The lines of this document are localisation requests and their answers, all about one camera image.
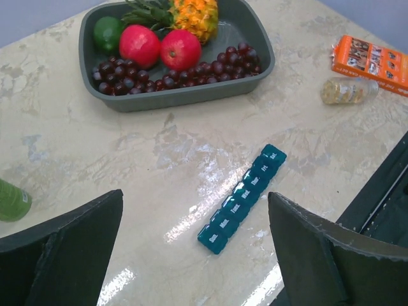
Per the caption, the green cylindrical bottle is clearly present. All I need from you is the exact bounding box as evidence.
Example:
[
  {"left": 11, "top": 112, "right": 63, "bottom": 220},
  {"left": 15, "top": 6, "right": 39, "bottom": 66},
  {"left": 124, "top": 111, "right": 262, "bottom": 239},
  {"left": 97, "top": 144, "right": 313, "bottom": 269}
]
[{"left": 0, "top": 179, "right": 33, "bottom": 222}]

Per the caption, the green lime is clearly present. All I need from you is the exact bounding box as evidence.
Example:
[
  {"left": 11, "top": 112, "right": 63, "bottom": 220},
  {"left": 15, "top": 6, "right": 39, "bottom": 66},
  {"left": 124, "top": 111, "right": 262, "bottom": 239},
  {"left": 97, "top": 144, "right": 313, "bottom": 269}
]
[{"left": 93, "top": 16, "right": 125, "bottom": 55}]

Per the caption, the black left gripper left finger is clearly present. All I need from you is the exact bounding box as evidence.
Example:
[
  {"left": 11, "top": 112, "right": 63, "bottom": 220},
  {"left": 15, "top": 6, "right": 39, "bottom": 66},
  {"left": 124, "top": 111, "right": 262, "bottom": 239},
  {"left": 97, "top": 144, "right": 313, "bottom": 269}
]
[{"left": 1, "top": 189, "right": 123, "bottom": 306}]

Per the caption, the red pomegranate left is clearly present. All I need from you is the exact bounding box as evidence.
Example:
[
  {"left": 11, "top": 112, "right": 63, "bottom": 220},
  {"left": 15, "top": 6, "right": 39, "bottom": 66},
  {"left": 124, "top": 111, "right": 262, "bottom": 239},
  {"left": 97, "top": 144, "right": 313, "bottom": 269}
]
[{"left": 119, "top": 25, "right": 161, "bottom": 69}]

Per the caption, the orange pineapple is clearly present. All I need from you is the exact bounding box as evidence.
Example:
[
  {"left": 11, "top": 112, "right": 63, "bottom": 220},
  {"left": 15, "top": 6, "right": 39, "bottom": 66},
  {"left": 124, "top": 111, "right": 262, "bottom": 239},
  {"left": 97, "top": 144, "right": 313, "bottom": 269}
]
[{"left": 122, "top": 0, "right": 219, "bottom": 45}]

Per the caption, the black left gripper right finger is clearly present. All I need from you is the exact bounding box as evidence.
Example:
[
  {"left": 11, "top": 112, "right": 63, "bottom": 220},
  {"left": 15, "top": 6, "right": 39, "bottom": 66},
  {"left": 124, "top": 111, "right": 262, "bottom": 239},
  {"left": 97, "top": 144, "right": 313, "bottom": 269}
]
[{"left": 268, "top": 192, "right": 407, "bottom": 305}]

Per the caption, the red pomegranate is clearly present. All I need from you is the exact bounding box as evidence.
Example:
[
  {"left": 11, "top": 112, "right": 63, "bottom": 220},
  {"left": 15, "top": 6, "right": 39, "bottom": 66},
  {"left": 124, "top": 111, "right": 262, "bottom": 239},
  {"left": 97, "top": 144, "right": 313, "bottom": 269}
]
[
  {"left": 160, "top": 29, "right": 201, "bottom": 71},
  {"left": 119, "top": 25, "right": 161, "bottom": 69}
]

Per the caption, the clear pill bottle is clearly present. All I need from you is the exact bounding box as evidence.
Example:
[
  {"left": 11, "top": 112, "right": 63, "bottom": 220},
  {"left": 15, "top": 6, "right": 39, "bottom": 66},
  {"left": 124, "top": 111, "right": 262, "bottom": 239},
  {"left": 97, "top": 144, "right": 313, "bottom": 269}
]
[{"left": 320, "top": 77, "right": 379, "bottom": 105}]

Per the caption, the dark red grape bunch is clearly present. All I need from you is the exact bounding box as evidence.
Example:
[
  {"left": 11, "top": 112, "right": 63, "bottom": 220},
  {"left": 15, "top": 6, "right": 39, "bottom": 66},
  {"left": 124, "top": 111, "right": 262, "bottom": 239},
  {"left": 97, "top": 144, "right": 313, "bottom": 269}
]
[{"left": 91, "top": 42, "right": 263, "bottom": 96}]

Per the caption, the teal weekly pill organizer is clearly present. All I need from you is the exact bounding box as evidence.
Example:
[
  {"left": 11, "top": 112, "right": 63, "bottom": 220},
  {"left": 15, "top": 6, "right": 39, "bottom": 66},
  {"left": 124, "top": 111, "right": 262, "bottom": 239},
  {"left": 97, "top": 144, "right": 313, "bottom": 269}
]
[{"left": 197, "top": 144, "right": 287, "bottom": 254}]

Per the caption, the red pomegranate right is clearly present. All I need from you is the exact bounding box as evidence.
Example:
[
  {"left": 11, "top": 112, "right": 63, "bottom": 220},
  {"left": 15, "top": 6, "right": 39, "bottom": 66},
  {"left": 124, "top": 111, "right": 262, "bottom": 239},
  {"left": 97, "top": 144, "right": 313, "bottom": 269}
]
[{"left": 160, "top": 29, "right": 201, "bottom": 71}]

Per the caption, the black table front rail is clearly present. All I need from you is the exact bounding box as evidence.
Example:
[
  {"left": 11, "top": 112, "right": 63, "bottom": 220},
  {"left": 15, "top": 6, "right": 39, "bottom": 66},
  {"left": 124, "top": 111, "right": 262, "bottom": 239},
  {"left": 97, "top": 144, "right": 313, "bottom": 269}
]
[{"left": 337, "top": 135, "right": 407, "bottom": 247}]

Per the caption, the grey plastic fruit tray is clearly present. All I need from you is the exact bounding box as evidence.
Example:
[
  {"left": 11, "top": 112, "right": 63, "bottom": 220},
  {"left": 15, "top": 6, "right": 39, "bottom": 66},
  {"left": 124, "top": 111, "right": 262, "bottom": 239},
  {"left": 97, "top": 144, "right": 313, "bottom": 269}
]
[{"left": 79, "top": 1, "right": 275, "bottom": 112}]

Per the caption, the orange cardboard box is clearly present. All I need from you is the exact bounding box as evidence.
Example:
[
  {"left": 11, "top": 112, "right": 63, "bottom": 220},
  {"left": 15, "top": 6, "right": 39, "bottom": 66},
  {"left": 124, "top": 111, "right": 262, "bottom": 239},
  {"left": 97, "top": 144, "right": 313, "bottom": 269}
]
[{"left": 331, "top": 35, "right": 408, "bottom": 97}]

